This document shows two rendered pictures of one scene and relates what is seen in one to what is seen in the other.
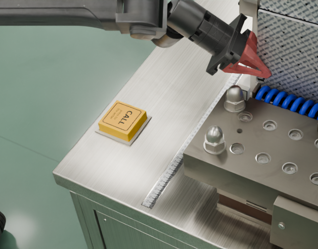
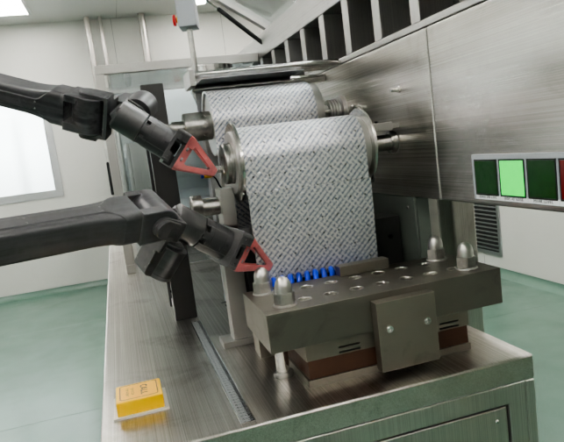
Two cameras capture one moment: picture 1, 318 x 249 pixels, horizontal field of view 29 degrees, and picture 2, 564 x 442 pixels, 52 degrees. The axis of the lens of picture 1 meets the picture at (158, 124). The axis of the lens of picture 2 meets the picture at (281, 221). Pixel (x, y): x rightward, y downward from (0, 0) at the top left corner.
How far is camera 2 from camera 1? 0.79 m
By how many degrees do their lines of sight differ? 59
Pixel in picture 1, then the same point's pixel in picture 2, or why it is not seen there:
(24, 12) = (37, 226)
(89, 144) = (120, 429)
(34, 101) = not seen: outside the picture
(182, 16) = (190, 215)
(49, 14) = (68, 224)
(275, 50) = (270, 232)
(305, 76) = (302, 248)
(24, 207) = not seen: outside the picture
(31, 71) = not seen: outside the picture
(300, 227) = (404, 317)
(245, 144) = (305, 295)
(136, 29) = (164, 220)
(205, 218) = (311, 397)
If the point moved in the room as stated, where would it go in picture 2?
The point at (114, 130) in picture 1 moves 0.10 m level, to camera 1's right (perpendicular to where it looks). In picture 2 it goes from (142, 399) to (191, 374)
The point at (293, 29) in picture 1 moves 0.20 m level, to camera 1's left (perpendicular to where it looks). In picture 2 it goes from (282, 201) to (201, 221)
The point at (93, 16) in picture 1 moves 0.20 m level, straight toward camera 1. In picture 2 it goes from (117, 217) to (226, 210)
